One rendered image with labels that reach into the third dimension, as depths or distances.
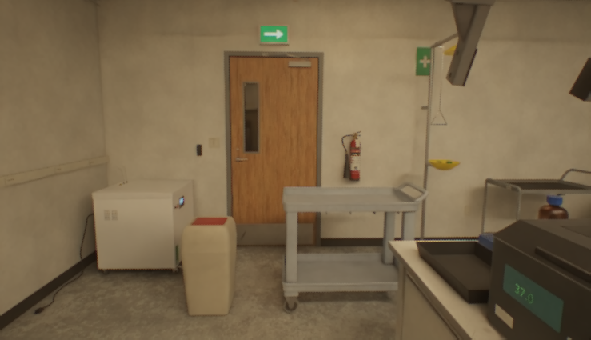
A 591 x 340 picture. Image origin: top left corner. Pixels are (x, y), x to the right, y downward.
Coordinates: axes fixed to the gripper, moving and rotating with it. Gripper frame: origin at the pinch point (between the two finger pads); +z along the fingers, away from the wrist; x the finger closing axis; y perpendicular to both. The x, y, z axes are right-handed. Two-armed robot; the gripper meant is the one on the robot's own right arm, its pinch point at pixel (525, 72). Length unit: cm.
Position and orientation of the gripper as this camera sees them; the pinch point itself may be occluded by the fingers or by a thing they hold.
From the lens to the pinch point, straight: 41.6
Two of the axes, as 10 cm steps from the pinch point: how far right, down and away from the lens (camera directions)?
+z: -0.7, 8.6, 5.1
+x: 9.8, 1.5, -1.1
